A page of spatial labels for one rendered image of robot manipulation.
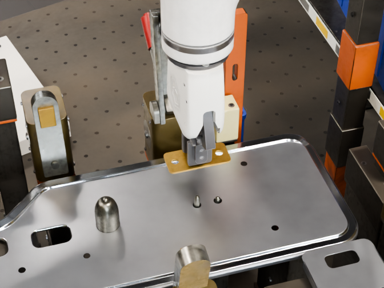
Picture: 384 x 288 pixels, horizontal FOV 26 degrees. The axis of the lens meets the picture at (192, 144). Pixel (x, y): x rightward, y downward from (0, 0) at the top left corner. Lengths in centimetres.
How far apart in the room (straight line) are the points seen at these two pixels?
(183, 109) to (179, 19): 13
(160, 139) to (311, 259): 30
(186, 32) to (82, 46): 106
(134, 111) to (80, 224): 66
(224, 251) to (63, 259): 21
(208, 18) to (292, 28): 113
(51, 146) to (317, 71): 84
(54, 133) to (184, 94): 29
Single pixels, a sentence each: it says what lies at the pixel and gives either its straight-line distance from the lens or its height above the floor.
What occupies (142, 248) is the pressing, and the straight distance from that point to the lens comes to 111.
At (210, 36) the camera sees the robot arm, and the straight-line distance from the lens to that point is 92.
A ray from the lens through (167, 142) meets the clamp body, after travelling 124.
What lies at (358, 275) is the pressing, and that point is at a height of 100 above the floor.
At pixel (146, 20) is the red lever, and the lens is 125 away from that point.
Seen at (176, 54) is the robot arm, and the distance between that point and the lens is 94.
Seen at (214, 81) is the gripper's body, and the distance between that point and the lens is 95.
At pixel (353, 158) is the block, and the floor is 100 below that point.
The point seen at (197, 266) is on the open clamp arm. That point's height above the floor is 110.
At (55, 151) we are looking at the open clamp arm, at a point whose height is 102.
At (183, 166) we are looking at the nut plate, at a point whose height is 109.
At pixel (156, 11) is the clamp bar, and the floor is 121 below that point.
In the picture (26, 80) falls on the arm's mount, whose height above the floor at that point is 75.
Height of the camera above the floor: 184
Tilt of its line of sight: 43 degrees down
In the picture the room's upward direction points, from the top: straight up
